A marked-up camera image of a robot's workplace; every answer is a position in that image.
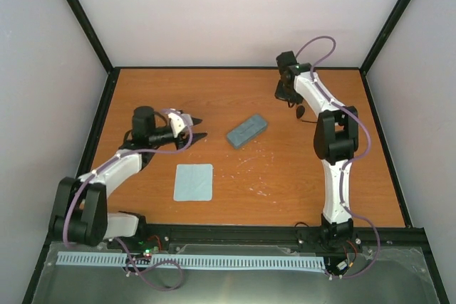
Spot black mounting rail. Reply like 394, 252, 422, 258
46, 222, 428, 256

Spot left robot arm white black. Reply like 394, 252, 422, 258
48, 106, 206, 249

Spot black right corner frame post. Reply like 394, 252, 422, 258
360, 0, 412, 76

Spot black corner frame post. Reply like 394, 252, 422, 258
66, 0, 114, 74
360, 0, 412, 76

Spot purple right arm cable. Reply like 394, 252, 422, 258
294, 36, 381, 281

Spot light blue cleaning cloth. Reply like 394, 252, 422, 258
173, 164, 213, 201

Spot grey-blue glasses case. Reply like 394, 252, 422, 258
226, 114, 268, 150

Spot light blue slotted cable duct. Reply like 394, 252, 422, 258
55, 251, 326, 272

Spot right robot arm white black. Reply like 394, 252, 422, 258
275, 51, 358, 249

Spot dark round sunglasses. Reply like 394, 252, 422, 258
296, 105, 317, 124

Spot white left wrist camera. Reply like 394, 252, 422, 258
162, 108, 193, 137

